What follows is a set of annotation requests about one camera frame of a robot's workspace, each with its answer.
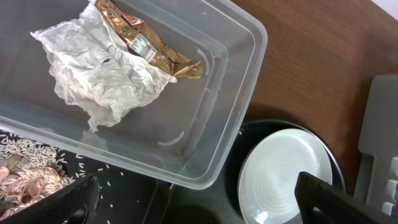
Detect black rectangular tray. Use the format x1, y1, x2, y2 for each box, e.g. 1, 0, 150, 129
1, 131, 170, 223

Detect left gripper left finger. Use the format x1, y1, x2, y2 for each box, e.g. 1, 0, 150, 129
1, 174, 100, 224

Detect food scraps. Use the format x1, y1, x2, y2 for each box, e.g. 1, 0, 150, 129
0, 132, 125, 224

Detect white tissue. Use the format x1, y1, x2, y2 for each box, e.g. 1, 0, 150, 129
31, 1, 177, 133

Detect white round plate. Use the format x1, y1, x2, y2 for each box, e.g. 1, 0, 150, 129
238, 129, 333, 224

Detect round black serving tray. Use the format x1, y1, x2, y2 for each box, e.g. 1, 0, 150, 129
161, 118, 348, 224

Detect grey dishwasher rack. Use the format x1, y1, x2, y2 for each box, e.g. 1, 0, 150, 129
354, 74, 397, 218

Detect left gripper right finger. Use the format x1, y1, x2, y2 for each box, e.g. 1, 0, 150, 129
294, 172, 397, 224

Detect clear plastic waste bin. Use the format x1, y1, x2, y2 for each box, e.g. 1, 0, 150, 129
1, 1, 267, 190

